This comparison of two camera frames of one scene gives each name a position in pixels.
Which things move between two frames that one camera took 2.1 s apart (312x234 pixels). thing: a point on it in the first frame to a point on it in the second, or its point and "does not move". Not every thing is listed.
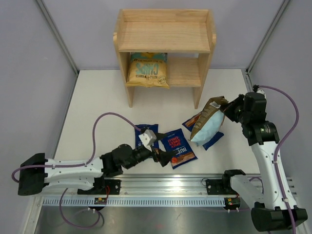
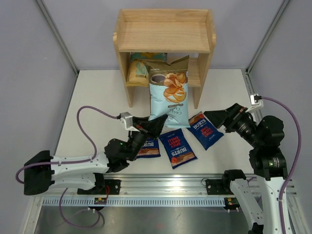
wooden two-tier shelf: (186, 35) does not move
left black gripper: (164, 156) to (153, 126)
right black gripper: (228, 108) to (239, 111)
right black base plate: (220, 187) does not move
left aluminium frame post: (61, 41) does not move
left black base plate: (114, 186) does not move
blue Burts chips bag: (176, 141) does not move
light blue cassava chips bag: (208, 124) to (168, 91)
